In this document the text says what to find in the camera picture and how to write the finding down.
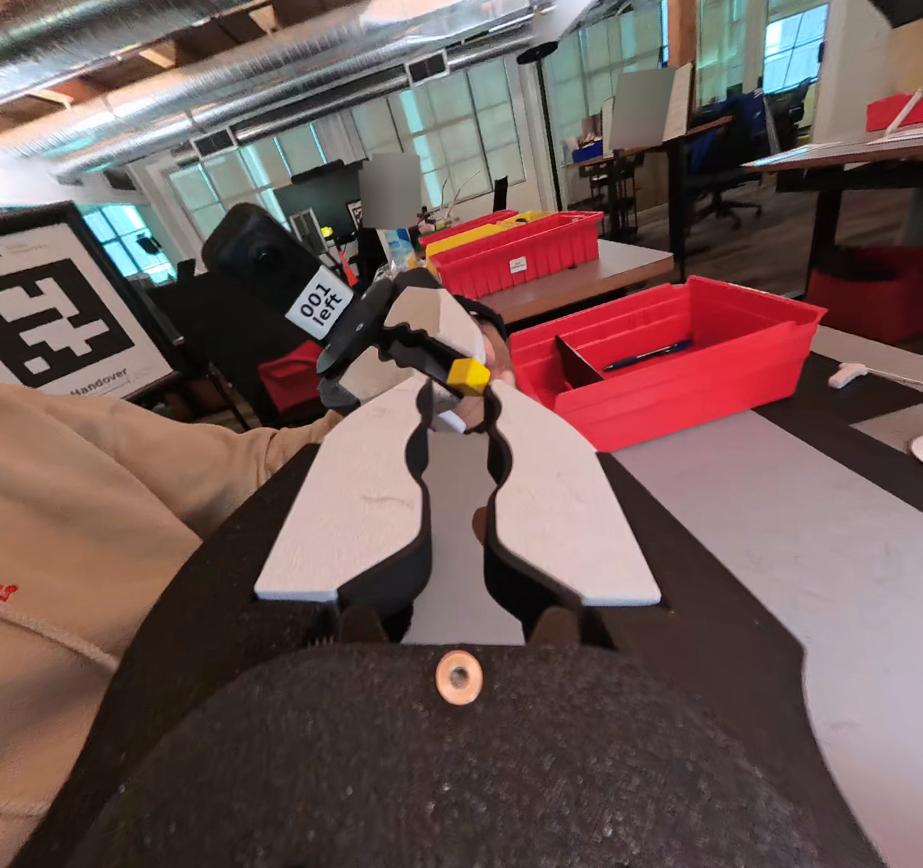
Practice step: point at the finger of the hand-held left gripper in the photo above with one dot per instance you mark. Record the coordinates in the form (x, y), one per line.
(375, 377)
(432, 327)

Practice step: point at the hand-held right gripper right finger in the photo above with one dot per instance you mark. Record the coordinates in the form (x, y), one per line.
(562, 514)

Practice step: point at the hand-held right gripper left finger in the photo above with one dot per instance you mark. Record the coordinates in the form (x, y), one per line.
(346, 507)

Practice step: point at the yellow block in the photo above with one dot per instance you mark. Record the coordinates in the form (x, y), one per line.
(469, 376)

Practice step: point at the person's left forearm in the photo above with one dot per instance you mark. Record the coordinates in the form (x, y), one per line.
(274, 449)

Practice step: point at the person's left hand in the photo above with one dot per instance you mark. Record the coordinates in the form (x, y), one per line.
(501, 359)

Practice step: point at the black monitor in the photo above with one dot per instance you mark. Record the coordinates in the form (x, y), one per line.
(317, 197)

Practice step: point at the black chair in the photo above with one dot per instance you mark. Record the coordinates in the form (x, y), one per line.
(216, 334)

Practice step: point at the orange cone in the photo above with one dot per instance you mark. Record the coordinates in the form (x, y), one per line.
(348, 269)

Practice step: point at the red and yellow bins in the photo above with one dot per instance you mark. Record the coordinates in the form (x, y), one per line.
(519, 262)

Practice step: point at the yellow bin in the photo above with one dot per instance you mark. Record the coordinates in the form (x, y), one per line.
(530, 217)

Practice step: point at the blue pen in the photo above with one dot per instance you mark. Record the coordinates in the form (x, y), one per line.
(649, 354)

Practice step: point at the framed tag sign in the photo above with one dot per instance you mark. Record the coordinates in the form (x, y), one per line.
(65, 305)

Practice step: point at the grey work table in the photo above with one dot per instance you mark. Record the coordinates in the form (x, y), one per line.
(620, 262)

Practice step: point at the red divided bin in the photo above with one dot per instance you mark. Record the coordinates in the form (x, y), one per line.
(721, 377)

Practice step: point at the small blue bin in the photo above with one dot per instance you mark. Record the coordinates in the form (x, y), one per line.
(591, 154)

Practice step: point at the grey board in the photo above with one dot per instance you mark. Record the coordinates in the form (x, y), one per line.
(642, 107)

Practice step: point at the small white device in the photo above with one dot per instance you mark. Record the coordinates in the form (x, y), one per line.
(847, 376)

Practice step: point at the blue office chair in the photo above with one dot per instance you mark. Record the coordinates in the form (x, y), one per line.
(721, 161)

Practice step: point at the red crate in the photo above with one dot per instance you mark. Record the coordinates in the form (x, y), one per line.
(872, 291)

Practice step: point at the standing desk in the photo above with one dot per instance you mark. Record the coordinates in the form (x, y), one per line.
(829, 161)

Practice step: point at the red box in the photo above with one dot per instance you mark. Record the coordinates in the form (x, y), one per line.
(887, 114)

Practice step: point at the slim silver air duct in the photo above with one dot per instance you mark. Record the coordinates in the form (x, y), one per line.
(216, 107)

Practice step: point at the large silver air duct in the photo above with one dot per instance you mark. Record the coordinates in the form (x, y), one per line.
(216, 24)

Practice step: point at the wooden post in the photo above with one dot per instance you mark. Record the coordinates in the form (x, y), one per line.
(680, 2)

